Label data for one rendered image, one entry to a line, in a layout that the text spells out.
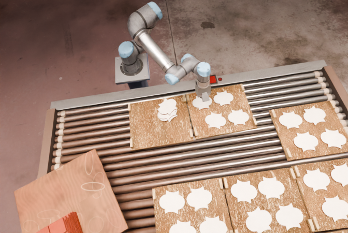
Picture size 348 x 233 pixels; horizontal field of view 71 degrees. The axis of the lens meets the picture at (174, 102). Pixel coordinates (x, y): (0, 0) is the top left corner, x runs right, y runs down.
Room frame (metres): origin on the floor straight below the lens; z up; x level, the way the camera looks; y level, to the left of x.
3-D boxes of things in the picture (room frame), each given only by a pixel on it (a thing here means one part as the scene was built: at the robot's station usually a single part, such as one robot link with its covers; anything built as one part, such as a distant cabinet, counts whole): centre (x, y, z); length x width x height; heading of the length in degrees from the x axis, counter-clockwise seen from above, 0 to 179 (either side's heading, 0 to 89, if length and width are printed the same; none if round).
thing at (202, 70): (0.83, -0.19, 1.29); 0.09 x 0.08 x 0.11; 35
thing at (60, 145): (0.69, -0.13, 0.90); 1.95 x 0.05 x 0.05; 90
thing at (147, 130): (0.74, 0.12, 0.93); 0.41 x 0.35 x 0.02; 91
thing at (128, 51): (1.29, 0.29, 1.05); 0.13 x 0.12 x 0.14; 125
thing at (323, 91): (0.79, -0.13, 0.90); 1.95 x 0.05 x 0.05; 90
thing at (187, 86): (1.01, -0.13, 0.89); 2.08 x 0.09 x 0.06; 90
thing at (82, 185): (0.25, 0.66, 1.03); 0.50 x 0.50 x 0.02; 22
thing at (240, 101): (0.75, -0.30, 0.93); 0.41 x 0.35 x 0.02; 92
